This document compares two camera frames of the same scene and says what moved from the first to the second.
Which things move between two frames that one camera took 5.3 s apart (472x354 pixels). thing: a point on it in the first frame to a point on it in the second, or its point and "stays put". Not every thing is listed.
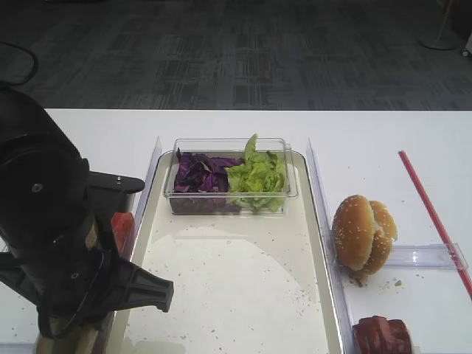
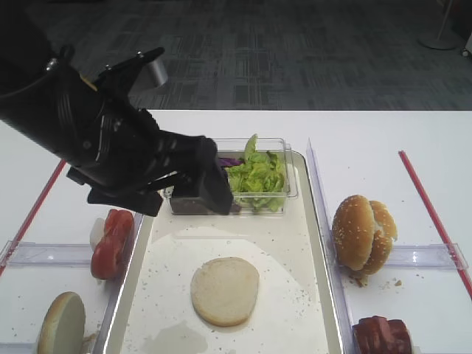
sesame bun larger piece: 353,232 stays put
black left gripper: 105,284 to 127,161
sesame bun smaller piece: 386,234 stays put
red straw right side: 453,257 stays put
